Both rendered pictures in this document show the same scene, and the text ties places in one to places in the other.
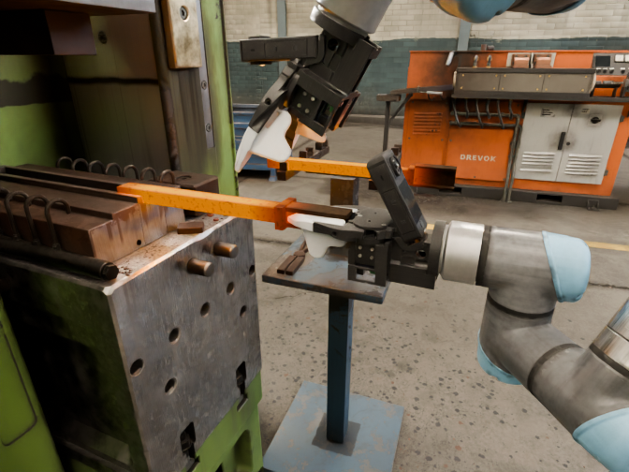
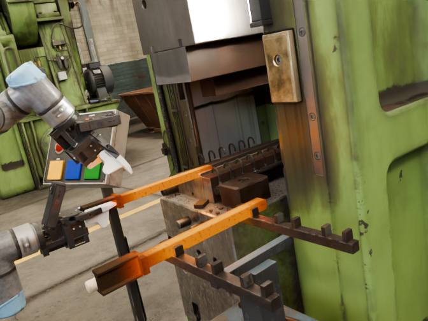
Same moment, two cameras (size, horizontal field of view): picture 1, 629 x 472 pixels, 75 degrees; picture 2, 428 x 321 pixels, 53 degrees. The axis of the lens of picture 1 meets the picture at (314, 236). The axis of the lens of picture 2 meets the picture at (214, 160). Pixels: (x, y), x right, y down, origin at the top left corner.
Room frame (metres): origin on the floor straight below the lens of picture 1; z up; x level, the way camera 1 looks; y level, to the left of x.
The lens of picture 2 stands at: (1.39, -0.74, 1.34)
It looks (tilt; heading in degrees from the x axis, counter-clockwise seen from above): 14 degrees down; 123
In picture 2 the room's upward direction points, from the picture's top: 10 degrees counter-clockwise
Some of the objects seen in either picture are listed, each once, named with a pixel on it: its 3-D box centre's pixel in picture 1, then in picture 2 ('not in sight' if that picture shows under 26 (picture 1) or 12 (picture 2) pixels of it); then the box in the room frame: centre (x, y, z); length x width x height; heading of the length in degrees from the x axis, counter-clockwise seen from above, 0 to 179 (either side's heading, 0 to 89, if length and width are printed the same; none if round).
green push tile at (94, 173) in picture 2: not in sight; (93, 169); (0.19, 0.31, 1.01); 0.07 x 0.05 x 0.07; 2
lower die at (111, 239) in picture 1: (55, 204); (244, 165); (0.71, 0.48, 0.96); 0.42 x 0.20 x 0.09; 67
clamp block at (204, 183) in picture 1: (184, 192); (245, 190); (0.82, 0.27, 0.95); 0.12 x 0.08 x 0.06; 67
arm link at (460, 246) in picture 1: (460, 250); (27, 240); (0.46, -0.18, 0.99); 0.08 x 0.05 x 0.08; 157
